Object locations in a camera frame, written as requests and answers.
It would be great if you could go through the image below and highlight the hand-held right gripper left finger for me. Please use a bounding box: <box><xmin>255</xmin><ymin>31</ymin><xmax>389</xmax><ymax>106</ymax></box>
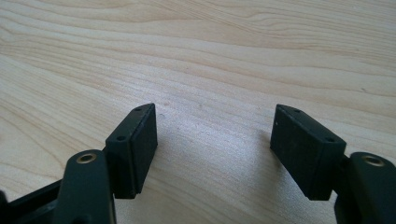
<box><xmin>105</xmin><ymin>103</ymin><xmax>159</xmax><ymax>200</ymax></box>

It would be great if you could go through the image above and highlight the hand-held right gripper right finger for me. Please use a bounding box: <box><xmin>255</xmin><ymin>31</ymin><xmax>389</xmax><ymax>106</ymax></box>
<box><xmin>269</xmin><ymin>104</ymin><xmax>347</xmax><ymax>202</ymax></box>

